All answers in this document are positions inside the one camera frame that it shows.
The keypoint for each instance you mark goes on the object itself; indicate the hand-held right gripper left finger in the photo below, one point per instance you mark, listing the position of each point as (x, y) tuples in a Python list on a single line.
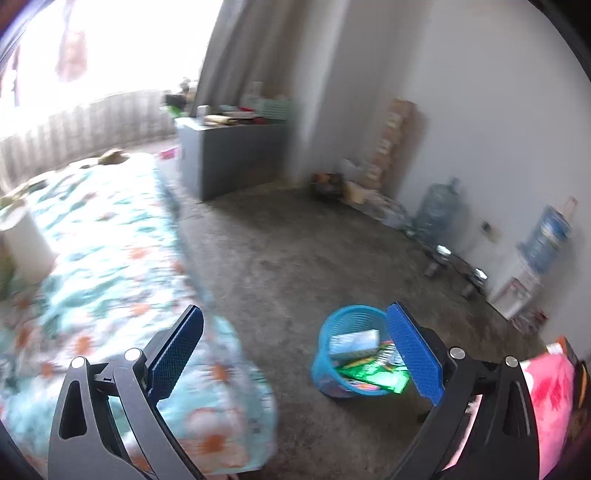
[(173, 355)]

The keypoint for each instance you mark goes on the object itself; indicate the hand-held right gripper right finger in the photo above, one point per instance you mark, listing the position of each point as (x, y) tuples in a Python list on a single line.
[(415, 350)]

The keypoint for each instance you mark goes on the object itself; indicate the light blue tissue packet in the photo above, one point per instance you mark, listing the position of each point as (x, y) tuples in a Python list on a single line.
[(353, 344)]

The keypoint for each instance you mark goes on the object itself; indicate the blue plastic mesh basket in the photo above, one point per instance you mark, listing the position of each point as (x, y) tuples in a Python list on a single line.
[(323, 369)]

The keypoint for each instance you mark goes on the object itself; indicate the white paper cup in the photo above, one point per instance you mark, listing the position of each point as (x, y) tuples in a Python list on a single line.
[(25, 249)]

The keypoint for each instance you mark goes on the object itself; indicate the dark red snack packet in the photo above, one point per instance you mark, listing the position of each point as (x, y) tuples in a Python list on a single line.
[(531, 319)]

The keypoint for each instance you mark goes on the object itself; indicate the teal floral blanket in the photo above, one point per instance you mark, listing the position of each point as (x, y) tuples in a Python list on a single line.
[(101, 240)]

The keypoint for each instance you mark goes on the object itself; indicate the pink floral blanket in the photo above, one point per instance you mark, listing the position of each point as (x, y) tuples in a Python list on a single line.
[(551, 392)]

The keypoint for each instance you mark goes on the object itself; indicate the empty blue water jug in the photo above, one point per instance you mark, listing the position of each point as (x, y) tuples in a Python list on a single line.
[(436, 207)]

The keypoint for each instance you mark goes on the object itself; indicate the white printed plastic bag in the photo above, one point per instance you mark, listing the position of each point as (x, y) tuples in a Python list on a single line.
[(388, 207)]

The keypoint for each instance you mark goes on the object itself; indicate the yellow bag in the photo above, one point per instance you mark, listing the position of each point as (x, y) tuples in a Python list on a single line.
[(358, 191)]

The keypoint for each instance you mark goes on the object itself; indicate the pink dustpan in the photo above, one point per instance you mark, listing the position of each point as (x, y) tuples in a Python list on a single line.
[(168, 152)]

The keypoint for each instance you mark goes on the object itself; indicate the grey cabinet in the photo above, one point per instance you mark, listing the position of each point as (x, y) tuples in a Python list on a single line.
[(231, 157)]

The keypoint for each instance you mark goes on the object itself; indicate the brown crumpled bag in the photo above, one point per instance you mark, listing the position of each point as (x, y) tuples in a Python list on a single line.
[(113, 156)]

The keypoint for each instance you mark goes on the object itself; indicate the tall patterned cardboard box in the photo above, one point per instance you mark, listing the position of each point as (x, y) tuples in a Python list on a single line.
[(392, 138)]

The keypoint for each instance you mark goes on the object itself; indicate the yellow green snack packet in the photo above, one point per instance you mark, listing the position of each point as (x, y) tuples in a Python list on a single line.
[(18, 196)]

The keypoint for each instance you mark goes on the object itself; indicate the yellow papers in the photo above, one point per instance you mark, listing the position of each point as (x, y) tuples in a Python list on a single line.
[(221, 121)]

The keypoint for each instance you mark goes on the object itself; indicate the white bottle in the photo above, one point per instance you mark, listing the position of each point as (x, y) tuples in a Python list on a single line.
[(203, 111)]

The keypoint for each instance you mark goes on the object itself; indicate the balcony railing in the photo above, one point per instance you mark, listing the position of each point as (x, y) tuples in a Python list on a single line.
[(92, 120)]

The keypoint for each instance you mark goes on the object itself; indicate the black green device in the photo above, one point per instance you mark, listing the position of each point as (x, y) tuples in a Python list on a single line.
[(173, 104)]

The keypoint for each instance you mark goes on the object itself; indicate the green plastic crate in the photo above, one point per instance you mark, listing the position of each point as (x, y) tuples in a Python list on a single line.
[(272, 108)]

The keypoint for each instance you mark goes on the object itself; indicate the grey curtain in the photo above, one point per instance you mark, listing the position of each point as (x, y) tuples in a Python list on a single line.
[(249, 55)]

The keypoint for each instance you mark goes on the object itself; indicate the window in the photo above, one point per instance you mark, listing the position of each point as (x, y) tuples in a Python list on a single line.
[(138, 46)]

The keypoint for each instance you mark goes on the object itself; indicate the beige hanging coat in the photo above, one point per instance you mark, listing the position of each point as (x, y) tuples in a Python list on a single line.
[(71, 50)]

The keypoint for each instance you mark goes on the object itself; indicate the small camera on tripod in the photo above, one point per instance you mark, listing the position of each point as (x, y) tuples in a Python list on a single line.
[(475, 279), (441, 256)]

